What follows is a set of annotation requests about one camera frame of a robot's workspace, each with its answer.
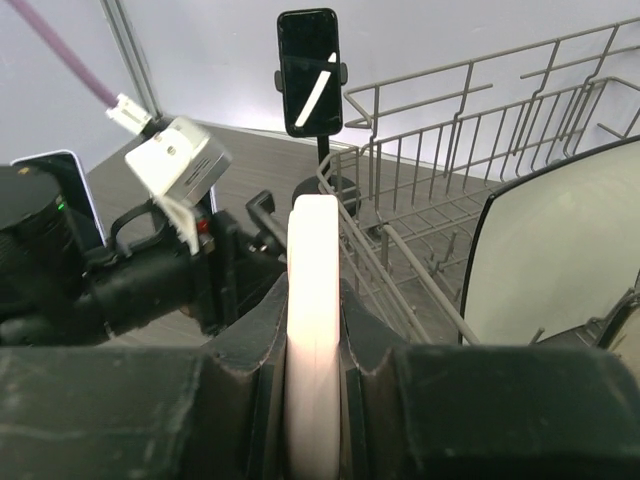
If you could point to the black round-base phone stand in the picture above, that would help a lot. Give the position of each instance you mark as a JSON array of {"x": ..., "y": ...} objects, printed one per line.
[{"x": 260, "y": 220}]

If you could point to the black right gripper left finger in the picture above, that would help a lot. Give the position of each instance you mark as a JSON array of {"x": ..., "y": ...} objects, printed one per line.
[{"x": 211, "y": 412}]

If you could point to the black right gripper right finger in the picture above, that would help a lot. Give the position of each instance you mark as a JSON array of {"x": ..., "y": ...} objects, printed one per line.
[{"x": 421, "y": 411}]

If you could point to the black clamp phone stand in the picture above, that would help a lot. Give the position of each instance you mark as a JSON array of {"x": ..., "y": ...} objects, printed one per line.
[{"x": 325, "y": 165}]

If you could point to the floral square plate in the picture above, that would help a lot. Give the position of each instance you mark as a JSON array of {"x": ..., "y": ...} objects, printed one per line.
[{"x": 616, "y": 319}]

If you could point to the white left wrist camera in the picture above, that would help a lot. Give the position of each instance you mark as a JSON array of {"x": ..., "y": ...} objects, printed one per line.
[{"x": 178, "y": 166}]

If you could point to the grey wire dish rack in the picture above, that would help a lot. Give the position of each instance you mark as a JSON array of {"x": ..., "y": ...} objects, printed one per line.
[{"x": 439, "y": 142}]

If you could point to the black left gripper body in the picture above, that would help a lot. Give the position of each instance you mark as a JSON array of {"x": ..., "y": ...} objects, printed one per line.
[{"x": 219, "y": 285}]

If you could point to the plain white square plate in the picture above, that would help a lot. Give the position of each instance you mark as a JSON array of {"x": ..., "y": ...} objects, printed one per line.
[{"x": 555, "y": 248}]

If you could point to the phone with pink case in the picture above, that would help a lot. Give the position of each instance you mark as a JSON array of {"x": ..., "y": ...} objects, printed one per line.
[{"x": 312, "y": 378}]

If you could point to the black phone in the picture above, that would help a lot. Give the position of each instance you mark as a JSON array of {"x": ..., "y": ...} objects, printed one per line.
[{"x": 310, "y": 34}]

